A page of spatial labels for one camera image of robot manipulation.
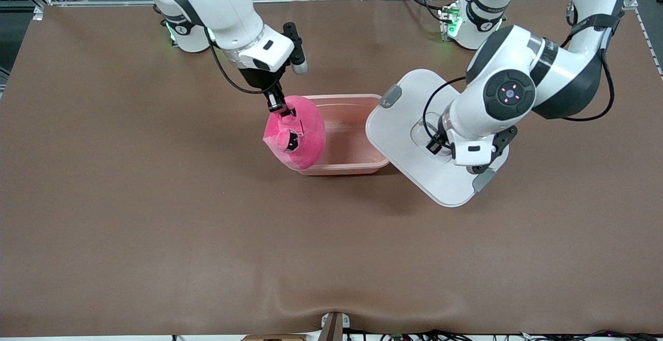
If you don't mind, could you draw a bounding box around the white plastic storage box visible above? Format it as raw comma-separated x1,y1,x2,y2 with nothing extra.
296,94,390,177

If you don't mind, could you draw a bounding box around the metal arm base bracket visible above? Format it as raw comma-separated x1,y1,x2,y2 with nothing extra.
438,3,463,40

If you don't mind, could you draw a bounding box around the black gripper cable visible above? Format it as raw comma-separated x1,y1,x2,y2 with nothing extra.
422,12,617,147
206,27,283,95

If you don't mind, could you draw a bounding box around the metal table clamp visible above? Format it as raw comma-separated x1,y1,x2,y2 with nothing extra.
320,311,351,341

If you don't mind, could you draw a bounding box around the pink plush toy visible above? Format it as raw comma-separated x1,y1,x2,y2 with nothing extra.
263,95,327,171

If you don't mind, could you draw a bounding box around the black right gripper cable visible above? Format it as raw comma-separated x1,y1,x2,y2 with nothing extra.
206,27,283,95

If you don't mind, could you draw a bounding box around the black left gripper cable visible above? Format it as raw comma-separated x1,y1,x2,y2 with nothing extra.
422,12,617,147

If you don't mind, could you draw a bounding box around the brown table mat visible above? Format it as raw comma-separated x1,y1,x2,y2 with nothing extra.
0,0,663,337

